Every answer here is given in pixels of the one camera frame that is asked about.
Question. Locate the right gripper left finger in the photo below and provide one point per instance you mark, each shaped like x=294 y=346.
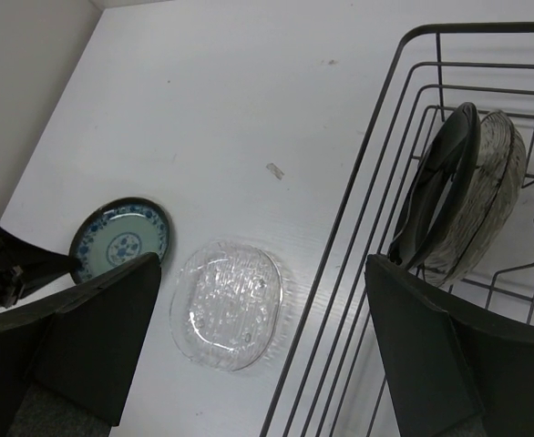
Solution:
x=67 y=361

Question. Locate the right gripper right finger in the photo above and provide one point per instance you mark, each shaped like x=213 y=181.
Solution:
x=452 y=368

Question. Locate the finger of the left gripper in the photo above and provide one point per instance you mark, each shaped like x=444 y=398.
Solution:
x=26 y=268

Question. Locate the blue patterned round plate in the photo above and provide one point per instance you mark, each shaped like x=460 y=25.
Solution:
x=118 y=232

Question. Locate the black round plate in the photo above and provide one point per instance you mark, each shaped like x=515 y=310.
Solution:
x=438 y=190

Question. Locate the smoky glass square plate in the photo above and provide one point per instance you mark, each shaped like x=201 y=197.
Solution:
x=492 y=195

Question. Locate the clear glass square plate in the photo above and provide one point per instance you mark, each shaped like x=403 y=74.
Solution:
x=226 y=305

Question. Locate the grey wire dish rack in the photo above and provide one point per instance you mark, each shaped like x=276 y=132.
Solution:
x=333 y=380

